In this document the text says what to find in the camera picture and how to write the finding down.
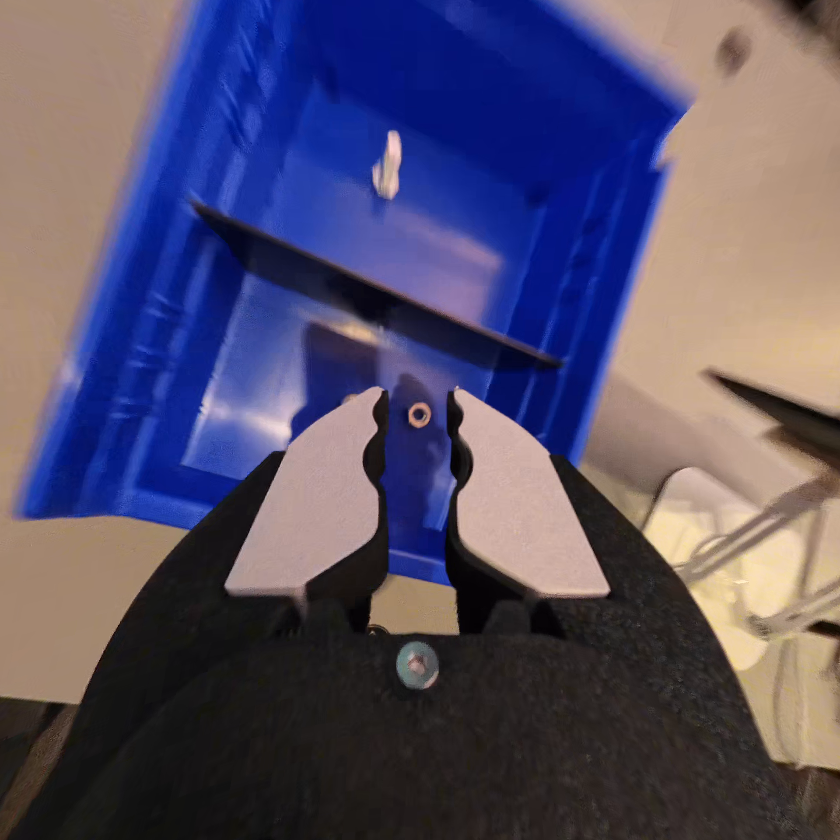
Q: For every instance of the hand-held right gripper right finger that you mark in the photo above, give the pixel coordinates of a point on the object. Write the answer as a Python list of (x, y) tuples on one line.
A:
[(525, 518)]

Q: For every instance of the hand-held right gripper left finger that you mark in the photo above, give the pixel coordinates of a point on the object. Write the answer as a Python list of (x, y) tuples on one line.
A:
[(308, 518)]

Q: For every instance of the silver hex nut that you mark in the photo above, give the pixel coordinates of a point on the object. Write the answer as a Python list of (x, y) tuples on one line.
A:
[(411, 415)]

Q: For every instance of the blue plastic bin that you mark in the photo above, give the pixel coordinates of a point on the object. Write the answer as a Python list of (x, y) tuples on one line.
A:
[(164, 328)]

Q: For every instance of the white flat pad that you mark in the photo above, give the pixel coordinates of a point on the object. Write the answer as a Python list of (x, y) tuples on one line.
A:
[(682, 512)]

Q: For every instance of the black bin divider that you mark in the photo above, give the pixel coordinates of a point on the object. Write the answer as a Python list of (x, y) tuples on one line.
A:
[(328, 275)]

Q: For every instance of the silver hex bolt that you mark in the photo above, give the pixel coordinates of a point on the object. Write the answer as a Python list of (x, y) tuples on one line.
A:
[(388, 164)]

